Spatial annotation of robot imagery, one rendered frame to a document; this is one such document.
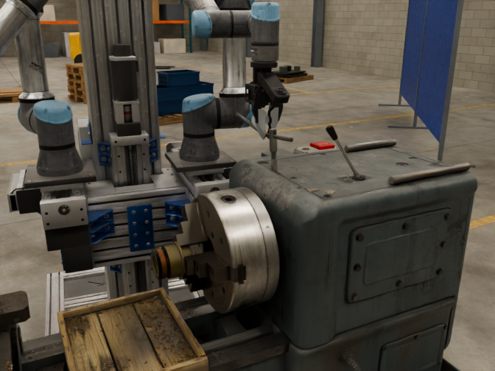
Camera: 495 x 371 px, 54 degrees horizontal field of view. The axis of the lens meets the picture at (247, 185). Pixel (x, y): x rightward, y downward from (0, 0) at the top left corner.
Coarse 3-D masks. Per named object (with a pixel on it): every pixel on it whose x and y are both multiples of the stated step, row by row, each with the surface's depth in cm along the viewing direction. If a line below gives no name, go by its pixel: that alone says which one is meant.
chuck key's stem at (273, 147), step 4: (272, 132) 135; (276, 132) 136; (272, 136) 135; (272, 140) 135; (276, 140) 136; (272, 144) 136; (276, 144) 136; (272, 148) 136; (276, 148) 136; (272, 152) 137; (272, 156) 137; (272, 160) 137; (276, 160) 137; (272, 164) 138; (276, 164) 137; (272, 168) 138; (276, 168) 138
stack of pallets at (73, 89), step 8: (72, 64) 994; (80, 64) 994; (72, 72) 980; (80, 72) 952; (72, 80) 994; (80, 80) 979; (72, 88) 1016; (80, 88) 974; (72, 96) 1023; (80, 96) 984
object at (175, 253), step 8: (168, 248) 121; (176, 248) 122; (184, 248) 124; (152, 256) 123; (160, 256) 119; (168, 256) 120; (176, 256) 120; (184, 256) 122; (152, 264) 124; (160, 264) 119; (168, 264) 120; (176, 264) 120; (184, 264) 120; (160, 272) 119; (168, 272) 120; (176, 272) 120; (184, 272) 121
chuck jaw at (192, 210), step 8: (184, 208) 128; (192, 208) 128; (184, 216) 129; (192, 216) 127; (200, 216) 128; (184, 224) 126; (192, 224) 126; (200, 224) 127; (184, 232) 125; (192, 232) 126; (200, 232) 127; (176, 240) 124; (184, 240) 124; (192, 240) 125; (200, 240) 126; (208, 240) 130
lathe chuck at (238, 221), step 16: (208, 192) 127; (224, 192) 126; (208, 208) 123; (224, 208) 119; (240, 208) 120; (208, 224) 124; (224, 224) 115; (240, 224) 117; (256, 224) 118; (224, 240) 116; (240, 240) 115; (256, 240) 117; (224, 256) 118; (240, 256) 114; (256, 256) 116; (256, 272) 117; (208, 288) 132; (224, 288) 121; (240, 288) 116; (256, 288) 119; (224, 304) 123; (240, 304) 121
